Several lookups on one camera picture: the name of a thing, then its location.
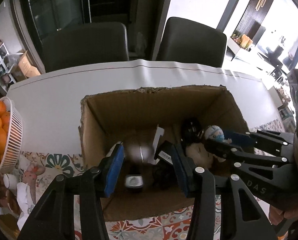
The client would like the small masked doll keychain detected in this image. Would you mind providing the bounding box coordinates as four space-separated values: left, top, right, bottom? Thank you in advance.
204 125 232 144

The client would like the beige round face toy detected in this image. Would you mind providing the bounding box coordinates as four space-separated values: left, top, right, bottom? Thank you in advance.
186 143 214 169

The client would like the silver oval case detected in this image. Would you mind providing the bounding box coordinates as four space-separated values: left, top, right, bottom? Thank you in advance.
123 137 155 164

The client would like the black round cable hub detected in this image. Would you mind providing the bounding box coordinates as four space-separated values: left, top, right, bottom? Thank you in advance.
119 163 147 194

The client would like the white power adapter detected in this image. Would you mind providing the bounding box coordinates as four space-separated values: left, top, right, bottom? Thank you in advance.
148 126 165 165

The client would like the person right hand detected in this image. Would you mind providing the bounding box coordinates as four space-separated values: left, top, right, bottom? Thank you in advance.
269 205 298 239

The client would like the floral fabric tissue pouch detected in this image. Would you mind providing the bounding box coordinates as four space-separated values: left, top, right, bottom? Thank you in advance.
3 154 64 230

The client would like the patterned table runner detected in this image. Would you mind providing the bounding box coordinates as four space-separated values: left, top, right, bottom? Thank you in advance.
18 124 298 239

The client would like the white fruit basket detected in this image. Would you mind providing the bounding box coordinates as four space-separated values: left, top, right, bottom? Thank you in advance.
0 96 23 173

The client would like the white tv console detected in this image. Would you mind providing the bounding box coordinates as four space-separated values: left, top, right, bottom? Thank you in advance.
227 37 274 72

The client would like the brown cardboard box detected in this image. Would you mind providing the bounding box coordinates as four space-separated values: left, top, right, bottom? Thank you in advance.
79 86 248 222

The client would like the right dark dining chair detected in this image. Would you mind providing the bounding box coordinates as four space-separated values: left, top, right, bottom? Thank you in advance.
156 17 227 68

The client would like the dark dining chair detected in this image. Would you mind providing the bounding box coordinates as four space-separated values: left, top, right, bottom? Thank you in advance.
42 22 129 73
156 17 227 68

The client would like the cardboard box on floor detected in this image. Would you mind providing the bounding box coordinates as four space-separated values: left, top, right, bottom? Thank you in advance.
18 51 41 78

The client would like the white shoe rack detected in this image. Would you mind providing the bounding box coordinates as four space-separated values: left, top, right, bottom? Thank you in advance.
0 43 16 92

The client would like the left dark dining chair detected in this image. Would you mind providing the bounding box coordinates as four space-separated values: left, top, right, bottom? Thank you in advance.
42 22 129 73

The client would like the dark glass cabinet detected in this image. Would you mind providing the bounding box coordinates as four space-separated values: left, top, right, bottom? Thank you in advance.
11 0 176 61

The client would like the dark wall panel logo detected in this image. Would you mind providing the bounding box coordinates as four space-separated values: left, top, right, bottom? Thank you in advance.
234 0 273 39

